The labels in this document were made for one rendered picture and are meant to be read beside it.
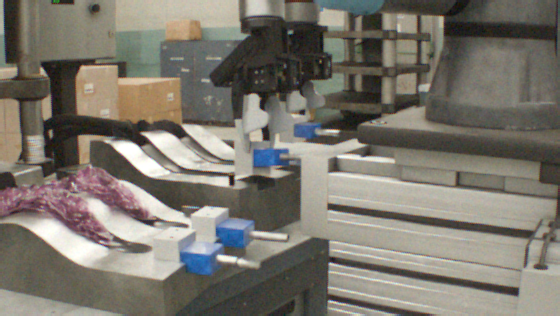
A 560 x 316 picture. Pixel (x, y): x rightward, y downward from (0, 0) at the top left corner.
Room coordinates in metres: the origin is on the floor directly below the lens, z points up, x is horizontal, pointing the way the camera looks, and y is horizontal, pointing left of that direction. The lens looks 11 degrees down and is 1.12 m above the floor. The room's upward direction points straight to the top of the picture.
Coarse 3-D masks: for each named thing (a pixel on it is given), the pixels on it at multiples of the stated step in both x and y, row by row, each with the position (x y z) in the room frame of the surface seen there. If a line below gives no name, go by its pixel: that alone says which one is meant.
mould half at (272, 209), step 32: (192, 128) 1.31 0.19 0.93; (96, 160) 1.15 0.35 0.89; (128, 160) 1.09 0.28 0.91; (192, 160) 1.18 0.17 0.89; (160, 192) 1.04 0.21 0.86; (192, 192) 1.00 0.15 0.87; (224, 192) 0.96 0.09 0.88; (256, 192) 0.98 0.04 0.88; (288, 192) 1.05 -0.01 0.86; (256, 224) 0.98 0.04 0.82; (288, 224) 1.05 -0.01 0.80
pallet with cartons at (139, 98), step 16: (128, 80) 6.06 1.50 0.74; (144, 80) 6.06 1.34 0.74; (160, 80) 5.91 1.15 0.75; (176, 80) 6.15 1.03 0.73; (128, 96) 5.50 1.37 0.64; (144, 96) 5.56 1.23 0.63; (160, 96) 5.84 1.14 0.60; (176, 96) 6.14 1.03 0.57; (128, 112) 5.51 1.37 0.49; (144, 112) 5.55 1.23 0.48; (160, 112) 5.84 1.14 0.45; (176, 112) 6.12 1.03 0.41
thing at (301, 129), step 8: (296, 120) 1.30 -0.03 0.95; (304, 120) 1.33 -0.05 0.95; (296, 128) 1.29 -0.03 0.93; (304, 128) 1.28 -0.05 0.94; (312, 128) 1.28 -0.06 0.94; (320, 128) 1.29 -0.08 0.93; (280, 136) 1.31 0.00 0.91; (288, 136) 1.30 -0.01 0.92; (296, 136) 1.29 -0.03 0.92; (304, 136) 1.28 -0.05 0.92; (312, 136) 1.28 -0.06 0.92
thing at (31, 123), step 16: (16, 0) 1.45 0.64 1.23; (32, 0) 1.46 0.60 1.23; (16, 16) 1.46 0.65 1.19; (32, 16) 1.46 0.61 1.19; (16, 32) 1.46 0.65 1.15; (32, 32) 1.46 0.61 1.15; (16, 48) 1.46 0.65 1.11; (32, 48) 1.46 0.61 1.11; (32, 64) 1.46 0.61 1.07; (32, 112) 1.45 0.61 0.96; (32, 128) 1.45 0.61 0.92; (32, 144) 1.45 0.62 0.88; (32, 160) 1.45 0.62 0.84; (48, 160) 1.48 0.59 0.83; (48, 176) 1.47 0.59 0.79
